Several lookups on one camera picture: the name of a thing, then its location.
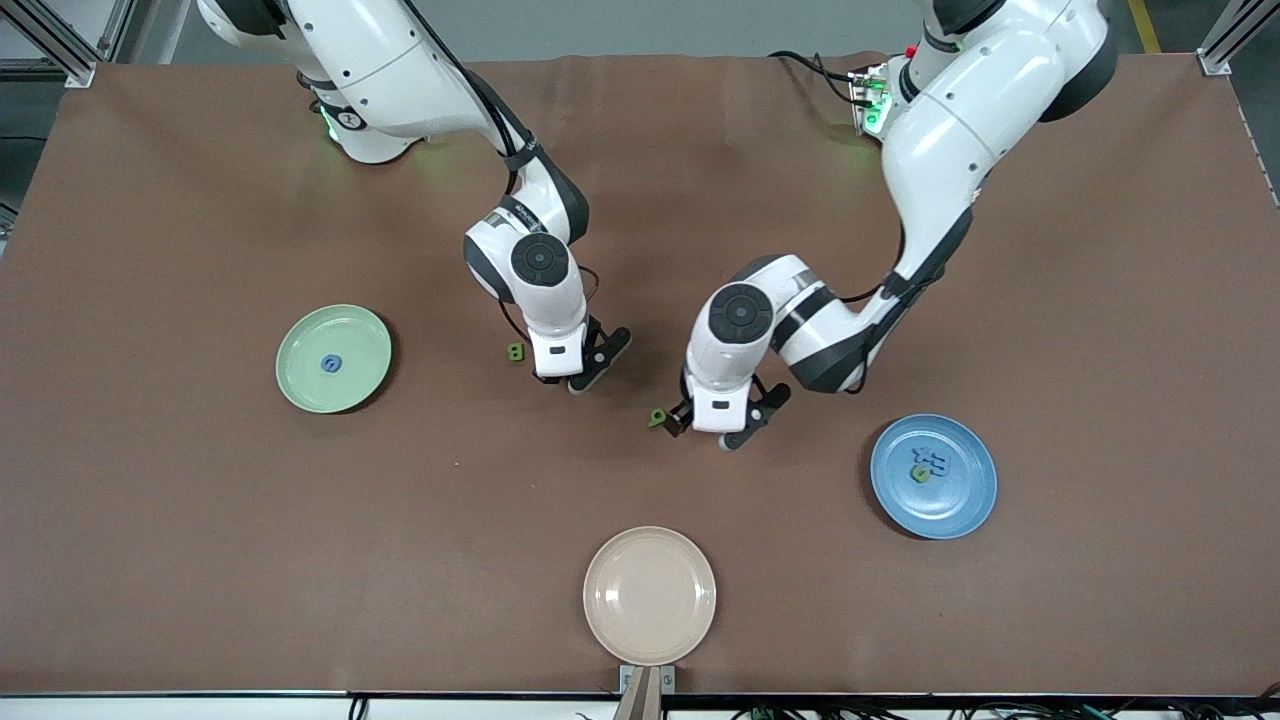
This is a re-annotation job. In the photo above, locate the beige plate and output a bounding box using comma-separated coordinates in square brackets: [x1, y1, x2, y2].
[583, 526, 718, 667]

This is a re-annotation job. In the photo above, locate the blue plate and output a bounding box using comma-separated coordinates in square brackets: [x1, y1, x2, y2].
[869, 413, 999, 542]

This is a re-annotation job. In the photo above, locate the green plate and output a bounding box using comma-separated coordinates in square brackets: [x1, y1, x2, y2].
[275, 304, 393, 415]

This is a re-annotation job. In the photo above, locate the brown table mat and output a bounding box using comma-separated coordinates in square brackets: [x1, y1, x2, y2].
[0, 52, 1280, 696]

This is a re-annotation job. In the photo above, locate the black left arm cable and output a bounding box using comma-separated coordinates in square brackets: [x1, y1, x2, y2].
[838, 225, 976, 396]

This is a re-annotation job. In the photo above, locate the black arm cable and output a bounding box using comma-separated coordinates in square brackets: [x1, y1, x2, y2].
[400, 0, 601, 351]
[838, 225, 976, 396]

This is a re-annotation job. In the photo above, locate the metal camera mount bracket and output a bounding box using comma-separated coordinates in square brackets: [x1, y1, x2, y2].
[615, 664, 677, 720]

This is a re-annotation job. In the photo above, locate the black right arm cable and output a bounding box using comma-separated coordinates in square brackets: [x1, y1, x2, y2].
[400, 0, 601, 351]

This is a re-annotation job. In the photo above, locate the black left base cable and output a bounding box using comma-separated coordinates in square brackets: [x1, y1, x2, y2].
[768, 50, 863, 106]

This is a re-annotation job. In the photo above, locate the aluminium frame profile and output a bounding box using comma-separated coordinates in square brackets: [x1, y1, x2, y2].
[1195, 0, 1280, 77]
[0, 0, 136, 89]

